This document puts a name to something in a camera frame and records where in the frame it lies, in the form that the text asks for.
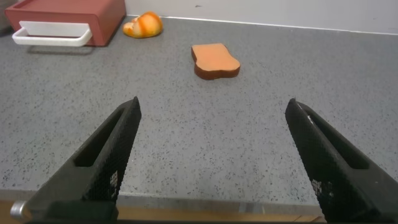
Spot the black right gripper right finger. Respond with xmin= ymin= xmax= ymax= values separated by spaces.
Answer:
xmin=285 ymin=98 xmax=398 ymax=222

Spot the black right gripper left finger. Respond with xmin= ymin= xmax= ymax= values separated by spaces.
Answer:
xmin=24 ymin=96 xmax=142 ymax=222

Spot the orange swirl bread bun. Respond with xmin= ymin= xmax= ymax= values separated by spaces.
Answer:
xmin=122 ymin=11 xmax=164 ymax=39

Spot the toast bread slice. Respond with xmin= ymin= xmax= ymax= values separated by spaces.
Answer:
xmin=190 ymin=42 xmax=241 ymax=81

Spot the red drawer box white handle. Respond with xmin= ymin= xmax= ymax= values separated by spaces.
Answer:
xmin=4 ymin=0 xmax=127 ymax=47

